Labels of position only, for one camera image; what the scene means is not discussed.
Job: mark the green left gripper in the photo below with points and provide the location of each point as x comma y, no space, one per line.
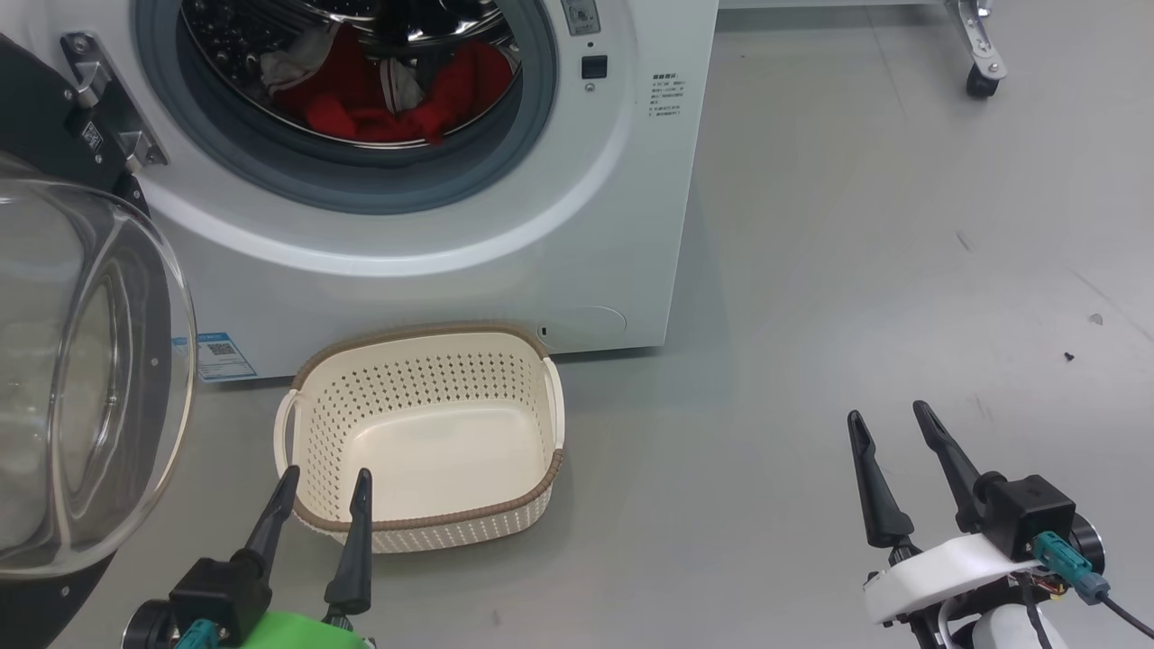
288,633

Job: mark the blue energy label sticker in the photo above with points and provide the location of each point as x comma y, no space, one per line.
221,358

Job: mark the cream perforated laundry basket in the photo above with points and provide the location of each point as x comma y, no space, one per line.
424,451

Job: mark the metal caster with black wheel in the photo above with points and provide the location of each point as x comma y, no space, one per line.
983,54

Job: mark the white front-load washing machine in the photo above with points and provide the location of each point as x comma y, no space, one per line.
451,288

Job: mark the red and white garment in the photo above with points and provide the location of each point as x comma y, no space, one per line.
361,115

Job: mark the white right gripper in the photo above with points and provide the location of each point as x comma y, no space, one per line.
938,572

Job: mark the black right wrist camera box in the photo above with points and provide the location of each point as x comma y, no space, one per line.
1028,514

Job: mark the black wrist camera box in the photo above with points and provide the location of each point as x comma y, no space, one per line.
221,599
1028,514

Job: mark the round glass washer door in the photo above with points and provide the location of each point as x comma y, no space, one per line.
90,361

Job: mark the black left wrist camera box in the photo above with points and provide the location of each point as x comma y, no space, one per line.
221,599

